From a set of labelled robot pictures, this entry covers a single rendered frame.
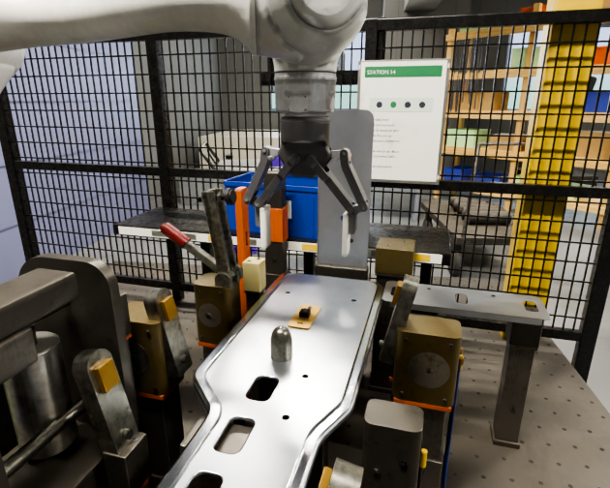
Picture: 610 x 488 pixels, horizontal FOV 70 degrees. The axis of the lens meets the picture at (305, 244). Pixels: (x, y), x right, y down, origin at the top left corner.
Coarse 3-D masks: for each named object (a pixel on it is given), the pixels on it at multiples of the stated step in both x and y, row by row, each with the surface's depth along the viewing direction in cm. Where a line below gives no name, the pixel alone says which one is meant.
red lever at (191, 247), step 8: (168, 224) 78; (168, 232) 77; (176, 232) 77; (176, 240) 77; (184, 240) 77; (184, 248) 77; (192, 248) 77; (200, 248) 78; (200, 256) 77; (208, 256) 77; (208, 264) 77; (232, 272) 77
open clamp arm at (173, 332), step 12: (144, 300) 60; (156, 300) 59; (168, 300) 61; (156, 312) 60; (168, 312) 60; (168, 324) 61; (180, 324) 64; (168, 336) 61; (180, 336) 63; (168, 348) 61; (180, 348) 63; (168, 360) 62; (180, 360) 63; (168, 372) 62; (180, 372) 62
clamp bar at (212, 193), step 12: (204, 192) 72; (216, 192) 74; (228, 192) 71; (204, 204) 72; (216, 204) 72; (228, 204) 72; (216, 216) 73; (216, 228) 73; (228, 228) 76; (216, 240) 74; (228, 240) 77; (216, 252) 75; (228, 252) 77; (216, 264) 75; (228, 264) 75
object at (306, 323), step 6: (300, 306) 79; (306, 306) 79; (312, 306) 79; (318, 306) 79; (300, 312) 75; (306, 312) 75; (312, 312) 77; (318, 312) 77; (294, 318) 75; (300, 318) 75; (306, 318) 75; (312, 318) 75; (288, 324) 73; (294, 324) 73; (306, 324) 73
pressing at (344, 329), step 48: (288, 288) 88; (336, 288) 88; (240, 336) 70; (336, 336) 70; (240, 384) 58; (288, 384) 58; (336, 384) 58; (288, 432) 50; (192, 480) 44; (240, 480) 43; (288, 480) 43
